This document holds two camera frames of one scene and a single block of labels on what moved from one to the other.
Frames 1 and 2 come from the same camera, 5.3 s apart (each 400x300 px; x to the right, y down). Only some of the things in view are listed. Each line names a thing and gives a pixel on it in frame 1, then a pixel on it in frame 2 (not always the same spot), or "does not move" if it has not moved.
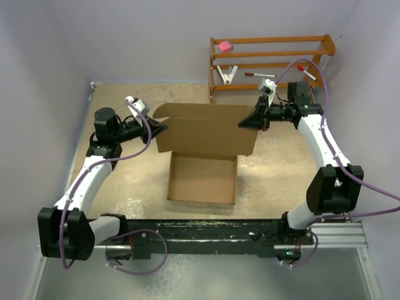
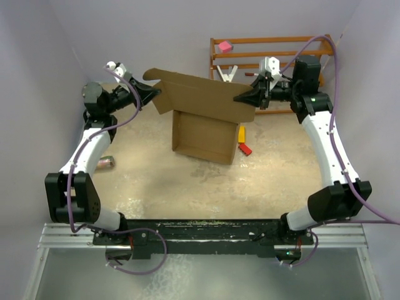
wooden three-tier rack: [315, 76] does not move
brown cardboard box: [205, 140] -> [205, 117]
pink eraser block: [225, 47] does not move
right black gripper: [255, 119] -> [260, 95]
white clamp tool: [226, 78] does not move
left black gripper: [155, 127] -> [140, 93]
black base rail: [210, 239] does not move
